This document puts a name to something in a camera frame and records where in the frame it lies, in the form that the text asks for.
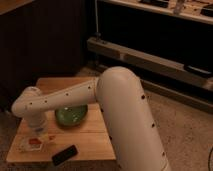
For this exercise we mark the white sponge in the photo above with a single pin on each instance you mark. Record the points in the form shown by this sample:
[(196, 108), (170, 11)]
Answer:
[(28, 144)]

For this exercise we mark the wooden shelf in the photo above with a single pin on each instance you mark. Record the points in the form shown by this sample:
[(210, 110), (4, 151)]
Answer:
[(184, 9)]

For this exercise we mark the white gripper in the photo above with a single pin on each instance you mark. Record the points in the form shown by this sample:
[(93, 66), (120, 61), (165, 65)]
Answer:
[(41, 128)]

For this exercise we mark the orange pepper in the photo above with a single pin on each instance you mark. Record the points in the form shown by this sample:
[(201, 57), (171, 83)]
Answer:
[(34, 141)]

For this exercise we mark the black smartphone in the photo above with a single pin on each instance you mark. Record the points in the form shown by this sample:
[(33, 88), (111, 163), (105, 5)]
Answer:
[(64, 155)]

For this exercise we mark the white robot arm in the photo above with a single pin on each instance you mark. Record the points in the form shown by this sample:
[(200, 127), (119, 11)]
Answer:
[(125, 110)]

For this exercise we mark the wooden folding table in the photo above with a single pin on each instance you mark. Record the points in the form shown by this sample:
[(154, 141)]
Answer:
[(83, 140)]

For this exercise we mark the black flat device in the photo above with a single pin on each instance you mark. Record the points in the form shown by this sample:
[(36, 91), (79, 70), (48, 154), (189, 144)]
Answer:
[(197, 71)]

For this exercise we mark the green bowl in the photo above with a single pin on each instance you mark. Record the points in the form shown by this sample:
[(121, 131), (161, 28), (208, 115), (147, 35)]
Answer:
[(71, 116)]

